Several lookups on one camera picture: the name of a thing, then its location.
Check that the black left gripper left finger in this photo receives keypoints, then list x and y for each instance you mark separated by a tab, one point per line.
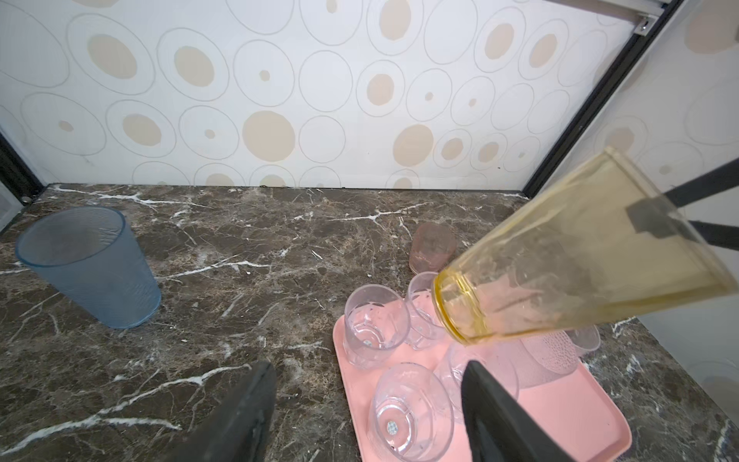
238	429

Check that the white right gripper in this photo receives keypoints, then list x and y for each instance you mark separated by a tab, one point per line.
704	208

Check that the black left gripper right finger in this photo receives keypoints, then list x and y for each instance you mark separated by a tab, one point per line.
498	428

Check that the yellow translucent tall glass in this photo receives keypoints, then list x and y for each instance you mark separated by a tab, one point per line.
601	245

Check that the frosted dotted tumbler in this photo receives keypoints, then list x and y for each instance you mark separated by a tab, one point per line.
541	359

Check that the clear wide faceted tumbler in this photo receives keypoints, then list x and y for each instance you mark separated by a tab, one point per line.
411	415

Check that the pink plastic tray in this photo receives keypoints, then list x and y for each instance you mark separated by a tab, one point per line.
575	411

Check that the clear ribbed small glass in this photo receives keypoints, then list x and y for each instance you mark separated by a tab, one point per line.
426	330

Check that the blue translucent tall cup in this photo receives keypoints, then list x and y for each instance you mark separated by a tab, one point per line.
91	255

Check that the clear tall faceted glass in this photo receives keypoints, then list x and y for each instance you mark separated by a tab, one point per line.
585	340

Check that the pink translucent tumbler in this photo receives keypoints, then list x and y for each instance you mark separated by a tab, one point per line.
432	247

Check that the black corner frame post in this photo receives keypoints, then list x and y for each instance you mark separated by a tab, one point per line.
628	57

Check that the aluminium frame rail back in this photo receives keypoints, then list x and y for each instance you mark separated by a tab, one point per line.
618	7

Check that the black left corner post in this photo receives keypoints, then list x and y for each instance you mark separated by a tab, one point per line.
17	177

